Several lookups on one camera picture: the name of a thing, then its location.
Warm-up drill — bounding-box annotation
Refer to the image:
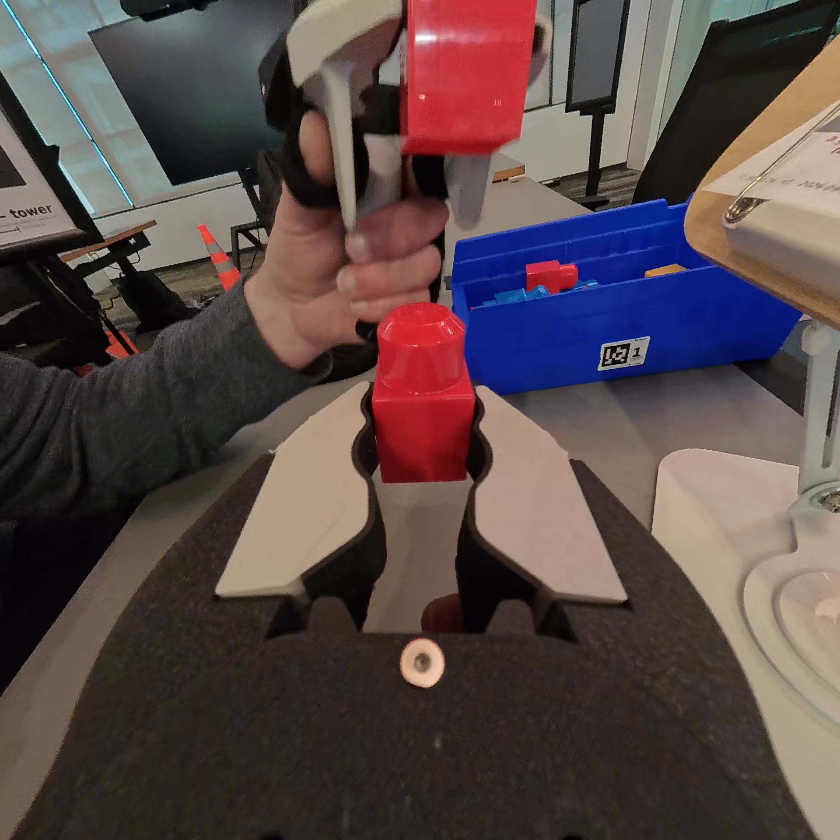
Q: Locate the person's left forearm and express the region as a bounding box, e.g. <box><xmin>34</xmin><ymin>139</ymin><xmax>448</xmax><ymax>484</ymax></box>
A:
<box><xmin>0</xmin><ymin>279</ymin><xmax>329</xmax><ymax>526</ymax></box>

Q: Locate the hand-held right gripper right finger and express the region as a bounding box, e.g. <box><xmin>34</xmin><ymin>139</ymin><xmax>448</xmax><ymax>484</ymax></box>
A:
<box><xmin>457</xmin><ymin>385</ymin><xmax>629</xmax><ymax>608</ymax></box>

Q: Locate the black display easel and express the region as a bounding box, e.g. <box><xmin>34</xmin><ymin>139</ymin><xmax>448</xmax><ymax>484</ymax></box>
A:
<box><xmin>577</xmin><ymin>108</ymin><xmax>611</xmax><ymax>211</ymax></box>

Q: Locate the large black television screen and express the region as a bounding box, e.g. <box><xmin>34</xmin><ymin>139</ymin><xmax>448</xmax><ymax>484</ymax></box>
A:
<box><xmin>88</xmin><ymin>0</ymin><xmax>296</xmax><ymax>188</ymax></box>

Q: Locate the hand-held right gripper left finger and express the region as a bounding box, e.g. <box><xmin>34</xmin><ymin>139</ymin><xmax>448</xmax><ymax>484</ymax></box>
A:
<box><xmin>214</xmin><ymin>382</ymin><xmax>387</xmax><ymax>601</ymax></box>

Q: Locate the black backpack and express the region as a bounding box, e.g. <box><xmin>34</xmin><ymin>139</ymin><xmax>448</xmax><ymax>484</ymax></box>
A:
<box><xmin>120</xmin><ymin>268</ymin><xmax>193</xmax><ymax>317</ymax></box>

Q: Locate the printed instruction sheet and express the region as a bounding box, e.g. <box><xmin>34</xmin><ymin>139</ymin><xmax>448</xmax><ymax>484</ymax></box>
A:
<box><xmin>702</xmin><ymin>101</ymin><xmax>840</xmax><ymax>198</ymax></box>

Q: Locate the black video bar camera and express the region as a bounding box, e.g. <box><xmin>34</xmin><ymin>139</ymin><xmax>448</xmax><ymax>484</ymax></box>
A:
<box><xmin>119</xmin><ymin>0</ymin><xmax>217</xmax><ymax>21</ymax></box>

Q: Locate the framed black white code sign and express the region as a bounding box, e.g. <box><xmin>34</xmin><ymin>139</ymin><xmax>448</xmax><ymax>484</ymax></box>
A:
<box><xmin>0</xmin><ymin>72</ymin><xmax>106</xmax><ymax>263</ymax></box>

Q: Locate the blue plastic bin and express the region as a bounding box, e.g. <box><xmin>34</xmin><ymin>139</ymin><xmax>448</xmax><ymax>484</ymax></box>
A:
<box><xmin>450</xmin><ymin>199</ymin><xmax>805</xmax><ymax>396</ymax></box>

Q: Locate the grey desk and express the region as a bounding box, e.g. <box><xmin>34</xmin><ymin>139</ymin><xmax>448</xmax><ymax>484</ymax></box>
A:
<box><xmin>0</xmin><ymin>354</ymin><xmax>840</xmax><ymax>840</ymax></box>

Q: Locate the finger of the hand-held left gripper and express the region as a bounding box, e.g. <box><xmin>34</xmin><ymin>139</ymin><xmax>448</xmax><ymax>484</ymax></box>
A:
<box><xmin>445</xmin><ymin>13</ymin><xmax>553</xmax><ymax>232</ymax></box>
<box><xmin>287</xmin><ymin>0</ymin><xmax>404</xmax><ymax>232</ymax></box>

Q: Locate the person's left hand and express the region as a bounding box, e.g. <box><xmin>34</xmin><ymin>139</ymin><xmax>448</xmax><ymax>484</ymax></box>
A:
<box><xmin>243</xmin><ymin>113</ymin><xmax>452</xmax><ymax>370</ymax></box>

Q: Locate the black portrait display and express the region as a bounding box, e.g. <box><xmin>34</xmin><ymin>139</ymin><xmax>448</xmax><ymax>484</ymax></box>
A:
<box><xmin>566</xmin><ymin>0</ymin><xmax>632</xmax><ymax>116</ymax></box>

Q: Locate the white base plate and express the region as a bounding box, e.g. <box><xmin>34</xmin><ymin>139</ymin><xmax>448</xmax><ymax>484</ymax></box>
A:
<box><xmin>651</xmin><ymin>448</ymin><xmax>840</xmax><ymax>840</ymax></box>

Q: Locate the wooden document holder board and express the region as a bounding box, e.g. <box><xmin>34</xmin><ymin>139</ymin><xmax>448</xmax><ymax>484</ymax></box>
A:
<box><xmin>684</xmin><ymin>20</ymin><xmax>840</xmax><ymax>329</ymax></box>

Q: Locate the pile of mixed building blocks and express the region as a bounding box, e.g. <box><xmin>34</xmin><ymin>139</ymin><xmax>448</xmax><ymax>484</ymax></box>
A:
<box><xmin>482</xmin><ymin>259</ymin><xmax>690</xmax><ymax>309</ymax></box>

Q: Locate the wooden table with black legs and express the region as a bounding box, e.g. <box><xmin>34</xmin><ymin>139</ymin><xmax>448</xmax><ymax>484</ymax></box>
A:
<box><xmin>62</xmin><ymin>220</ymin><xmax>158</xmax><ymax>280</ymax></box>

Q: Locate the wooden edged side table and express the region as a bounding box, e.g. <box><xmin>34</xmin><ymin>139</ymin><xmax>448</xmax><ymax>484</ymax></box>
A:
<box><xmin>492</xmin><ymin>164</ymin><xmax>592</xmax><ymax>211</ymax></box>

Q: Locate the red toy block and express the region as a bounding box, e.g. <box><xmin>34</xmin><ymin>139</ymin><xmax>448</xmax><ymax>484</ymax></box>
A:
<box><xmin>397</xmin><ymin>0</ymin><xmax>540</xmax><ymax>157</ymax></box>
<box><xmin>371</xmin><ymin>303</ymin><xmax>476</xmax><ymax>484</ymax></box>

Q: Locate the orange traffic cone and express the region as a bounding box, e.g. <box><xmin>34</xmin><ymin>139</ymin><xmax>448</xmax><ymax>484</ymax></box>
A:
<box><xmin>72</xmin><ymin>328</ymin><xmax>140</xmax><ymax>378</ymax></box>
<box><xmin>197</xmin><ymin>223</ymin><xmax>244</xmax><ymax>293</ymax></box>

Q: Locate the metal wire clip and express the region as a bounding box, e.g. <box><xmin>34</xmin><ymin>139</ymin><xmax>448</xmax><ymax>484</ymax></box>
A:
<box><xmin>722</xmin><ymin>131</ymin><xmax>828</xmax><ymax>227</ymax></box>

